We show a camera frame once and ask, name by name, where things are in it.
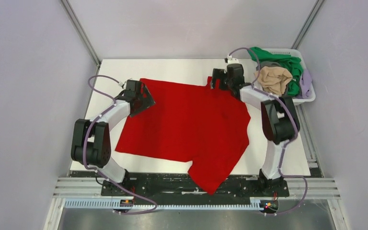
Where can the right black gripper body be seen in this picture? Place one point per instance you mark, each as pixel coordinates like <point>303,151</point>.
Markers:
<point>229,82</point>

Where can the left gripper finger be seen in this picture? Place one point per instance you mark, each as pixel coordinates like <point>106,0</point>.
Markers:
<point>136,108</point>
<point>147,97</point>

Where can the red t shirt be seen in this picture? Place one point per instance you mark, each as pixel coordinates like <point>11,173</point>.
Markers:
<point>190,123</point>

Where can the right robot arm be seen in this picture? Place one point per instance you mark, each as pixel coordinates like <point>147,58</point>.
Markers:
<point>280,124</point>

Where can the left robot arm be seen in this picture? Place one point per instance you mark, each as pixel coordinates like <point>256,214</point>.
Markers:
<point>91,142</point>

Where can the grey t shirt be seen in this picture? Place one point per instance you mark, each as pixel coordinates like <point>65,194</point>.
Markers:
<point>267,64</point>

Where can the beige t shirt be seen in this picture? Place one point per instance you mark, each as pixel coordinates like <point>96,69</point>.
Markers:
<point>274,79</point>

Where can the green t shirt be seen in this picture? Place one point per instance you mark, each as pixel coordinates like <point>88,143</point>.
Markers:
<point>287,61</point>

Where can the white plastic basket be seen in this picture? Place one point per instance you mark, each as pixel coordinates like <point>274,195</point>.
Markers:
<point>294,53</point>

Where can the lilac t shirt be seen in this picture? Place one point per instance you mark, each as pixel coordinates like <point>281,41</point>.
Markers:
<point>305,83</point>

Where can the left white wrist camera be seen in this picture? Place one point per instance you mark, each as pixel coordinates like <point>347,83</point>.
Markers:
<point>122,84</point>

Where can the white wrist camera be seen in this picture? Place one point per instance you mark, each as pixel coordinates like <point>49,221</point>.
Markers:
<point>122,84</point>
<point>231,60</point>

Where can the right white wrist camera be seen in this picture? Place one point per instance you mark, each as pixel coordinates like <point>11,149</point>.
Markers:
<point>231,60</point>

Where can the white slotted cable duct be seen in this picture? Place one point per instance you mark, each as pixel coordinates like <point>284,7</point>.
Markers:
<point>119,204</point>

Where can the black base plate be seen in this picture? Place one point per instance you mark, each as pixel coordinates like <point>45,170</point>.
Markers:
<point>180,189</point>

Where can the aluminium frame rail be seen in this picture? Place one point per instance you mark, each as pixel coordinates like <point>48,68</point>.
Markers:
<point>76,187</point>

